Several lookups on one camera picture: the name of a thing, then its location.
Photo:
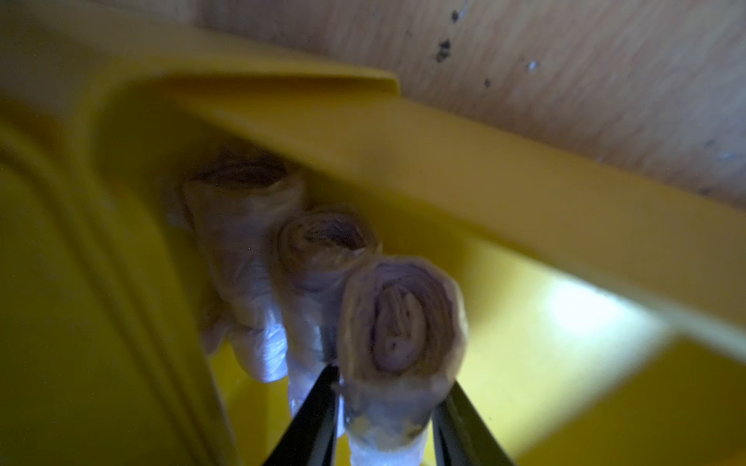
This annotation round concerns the yellow bottom drawer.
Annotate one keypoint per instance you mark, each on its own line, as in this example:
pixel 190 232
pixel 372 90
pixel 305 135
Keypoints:
pixel 606 312

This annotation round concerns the yellow drawer cabinet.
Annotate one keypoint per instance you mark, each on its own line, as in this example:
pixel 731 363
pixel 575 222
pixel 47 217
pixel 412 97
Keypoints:
pixel 101 361

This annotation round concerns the purple roll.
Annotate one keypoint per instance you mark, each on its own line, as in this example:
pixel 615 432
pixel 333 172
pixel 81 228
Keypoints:
pixel 401 341
pixel 236 207
pixel 311 260

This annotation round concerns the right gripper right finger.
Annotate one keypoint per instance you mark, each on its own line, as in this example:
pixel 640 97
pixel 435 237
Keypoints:
pixel 461 437

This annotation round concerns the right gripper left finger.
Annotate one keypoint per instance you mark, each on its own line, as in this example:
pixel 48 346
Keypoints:
pixel 311 438

